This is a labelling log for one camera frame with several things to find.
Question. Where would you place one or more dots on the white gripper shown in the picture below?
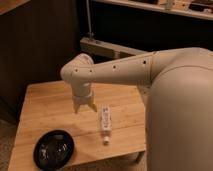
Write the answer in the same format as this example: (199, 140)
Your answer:
(82, 94)

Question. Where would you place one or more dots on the white plastic bottle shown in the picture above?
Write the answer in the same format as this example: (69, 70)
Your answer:
(105, 124)

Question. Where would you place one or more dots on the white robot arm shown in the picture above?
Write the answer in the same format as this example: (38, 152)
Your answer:
(179, 110)

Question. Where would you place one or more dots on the black ceramic bowl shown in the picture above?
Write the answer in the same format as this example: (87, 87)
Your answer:
(53, 150)

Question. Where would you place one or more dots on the wooden table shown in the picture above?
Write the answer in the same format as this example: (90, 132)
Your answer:
(48, 106)

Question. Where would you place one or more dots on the grey metal beam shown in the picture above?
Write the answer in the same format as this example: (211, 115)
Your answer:
(105, 49)

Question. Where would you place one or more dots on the dark wooden cabinet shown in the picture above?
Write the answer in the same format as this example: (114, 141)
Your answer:
(36, 40)

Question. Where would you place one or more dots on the metal pole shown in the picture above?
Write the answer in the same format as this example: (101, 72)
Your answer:
(90, 31)

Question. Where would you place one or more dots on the wooden shelf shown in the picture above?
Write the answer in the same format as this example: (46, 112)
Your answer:
(200, 9)

